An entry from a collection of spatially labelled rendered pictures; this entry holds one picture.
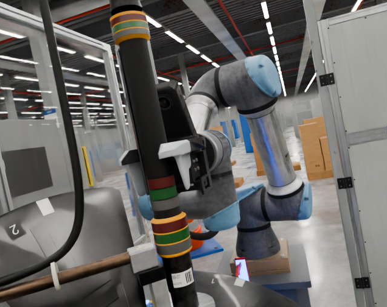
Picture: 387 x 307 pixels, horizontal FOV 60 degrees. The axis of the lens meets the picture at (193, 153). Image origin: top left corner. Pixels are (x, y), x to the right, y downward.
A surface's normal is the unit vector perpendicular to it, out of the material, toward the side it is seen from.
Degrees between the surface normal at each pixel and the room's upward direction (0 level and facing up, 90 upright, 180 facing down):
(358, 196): 90
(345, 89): 90
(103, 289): 43
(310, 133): 90
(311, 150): 90
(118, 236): 37
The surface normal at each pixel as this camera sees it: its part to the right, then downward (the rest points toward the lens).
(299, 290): 0.50, -0.05
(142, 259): 0.31, -0.01
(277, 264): -0.25, 0.10
